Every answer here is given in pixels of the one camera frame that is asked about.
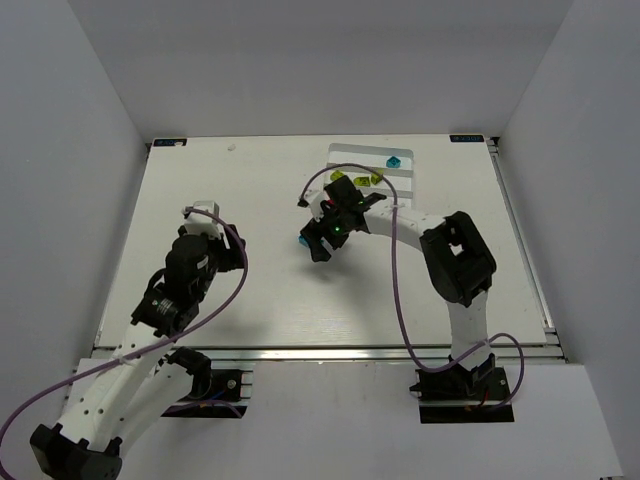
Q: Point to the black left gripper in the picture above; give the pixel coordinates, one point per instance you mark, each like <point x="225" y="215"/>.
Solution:
<point x="230" y="245"/>

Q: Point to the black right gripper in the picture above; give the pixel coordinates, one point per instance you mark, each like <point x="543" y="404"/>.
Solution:
<point x="320" y="232"/>

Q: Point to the green lego brick square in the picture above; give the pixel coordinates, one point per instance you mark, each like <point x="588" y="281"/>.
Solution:
<point x="376" y="177"/>

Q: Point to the small teal lego brick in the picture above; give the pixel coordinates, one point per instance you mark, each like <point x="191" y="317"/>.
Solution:
<point x="393" y="162"/>

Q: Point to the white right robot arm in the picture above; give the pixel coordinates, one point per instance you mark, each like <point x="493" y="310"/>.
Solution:
<point x="459" y="263"/>

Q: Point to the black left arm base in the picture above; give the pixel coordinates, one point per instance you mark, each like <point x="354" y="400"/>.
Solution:
<point x="220" y="385"/>

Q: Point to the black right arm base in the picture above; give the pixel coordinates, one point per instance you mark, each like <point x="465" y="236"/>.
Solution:
<point x="449" y="388"/>

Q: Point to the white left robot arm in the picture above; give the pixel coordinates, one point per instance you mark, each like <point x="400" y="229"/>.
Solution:
<point x="147" y="372"/>

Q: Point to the white three-compartment tray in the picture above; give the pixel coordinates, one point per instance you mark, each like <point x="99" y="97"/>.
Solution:
<point x="373" y="157"/>

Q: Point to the blue label left corner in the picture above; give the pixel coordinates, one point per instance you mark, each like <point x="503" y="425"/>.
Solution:
<point x="169" y="142"/>

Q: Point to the blue label corner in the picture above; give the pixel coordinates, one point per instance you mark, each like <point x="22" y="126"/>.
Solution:
<point x="169" y="142"/>
<point x="466" y="138"/>

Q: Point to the blue label right corner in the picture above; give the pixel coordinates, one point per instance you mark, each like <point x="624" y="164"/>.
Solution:
<point x="466" y="138"/>

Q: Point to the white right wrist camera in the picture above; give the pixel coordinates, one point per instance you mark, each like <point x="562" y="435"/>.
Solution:
<point x="312" y="200"/>

